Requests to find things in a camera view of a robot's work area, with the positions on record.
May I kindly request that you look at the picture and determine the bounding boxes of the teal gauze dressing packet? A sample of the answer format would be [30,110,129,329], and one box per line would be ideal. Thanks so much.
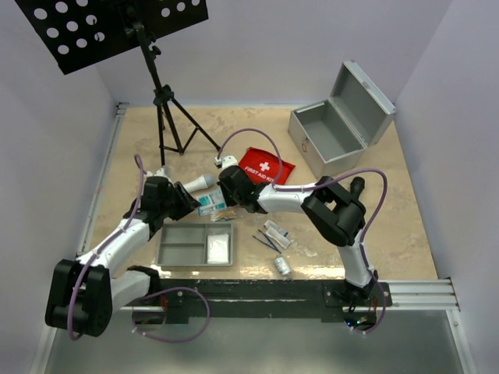
[196,189,227,210]

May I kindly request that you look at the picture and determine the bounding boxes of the cotton swabs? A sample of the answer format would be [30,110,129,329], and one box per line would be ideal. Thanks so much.
[210,208,239,222]

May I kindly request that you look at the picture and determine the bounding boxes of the red first aid pouch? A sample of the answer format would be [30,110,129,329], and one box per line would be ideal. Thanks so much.
[239,147,296,185]

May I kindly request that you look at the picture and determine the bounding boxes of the grey compartment tray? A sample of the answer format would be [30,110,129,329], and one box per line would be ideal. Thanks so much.
[155,222,234,267]

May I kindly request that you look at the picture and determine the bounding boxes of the white gauze pad packet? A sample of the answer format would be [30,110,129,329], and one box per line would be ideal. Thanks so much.
[207,234,230,264]

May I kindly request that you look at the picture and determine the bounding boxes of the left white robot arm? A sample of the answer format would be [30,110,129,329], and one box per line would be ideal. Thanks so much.
[44,176,201,340]

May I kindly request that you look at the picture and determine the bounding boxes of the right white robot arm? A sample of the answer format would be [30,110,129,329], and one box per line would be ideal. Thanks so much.
[218,165,377,306]

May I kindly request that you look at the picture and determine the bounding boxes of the white wipe sachet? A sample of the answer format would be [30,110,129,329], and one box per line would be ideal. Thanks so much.
[266,228,291,249]

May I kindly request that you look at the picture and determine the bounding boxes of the blue plastic tweezers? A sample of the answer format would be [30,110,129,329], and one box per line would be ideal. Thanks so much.
[253,229,281,254]

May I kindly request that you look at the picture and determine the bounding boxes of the grey metal case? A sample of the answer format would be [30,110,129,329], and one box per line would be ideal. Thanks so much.
[288,60,396,178]

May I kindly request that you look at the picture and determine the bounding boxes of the black flashlight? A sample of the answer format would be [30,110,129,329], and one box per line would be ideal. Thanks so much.
[349,177,365,201]

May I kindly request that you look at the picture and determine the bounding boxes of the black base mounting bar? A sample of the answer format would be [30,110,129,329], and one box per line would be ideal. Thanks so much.
[122,278,392,326]

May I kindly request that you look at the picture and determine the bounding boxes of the black perforated music stand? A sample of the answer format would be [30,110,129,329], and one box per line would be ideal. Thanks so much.
[16,0,221,160]

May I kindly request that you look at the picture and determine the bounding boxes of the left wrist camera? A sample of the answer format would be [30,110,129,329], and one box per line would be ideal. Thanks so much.
[154,165,171,178]

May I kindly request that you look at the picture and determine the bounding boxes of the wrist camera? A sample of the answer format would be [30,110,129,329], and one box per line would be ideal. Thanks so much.
[214,155,239,171]
[154,165,171,178]

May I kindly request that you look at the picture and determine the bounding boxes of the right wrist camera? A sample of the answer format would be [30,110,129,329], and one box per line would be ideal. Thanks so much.
[214,155,239,171]

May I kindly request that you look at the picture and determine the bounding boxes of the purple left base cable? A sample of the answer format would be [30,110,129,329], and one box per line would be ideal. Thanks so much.
[131,287,212,344]

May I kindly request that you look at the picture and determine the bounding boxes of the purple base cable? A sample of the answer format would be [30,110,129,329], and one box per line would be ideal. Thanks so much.
[349,272,389,336]
[131,287,212,344]

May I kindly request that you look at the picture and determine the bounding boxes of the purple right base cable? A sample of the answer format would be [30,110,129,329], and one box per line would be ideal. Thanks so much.
[349,272,389,336]

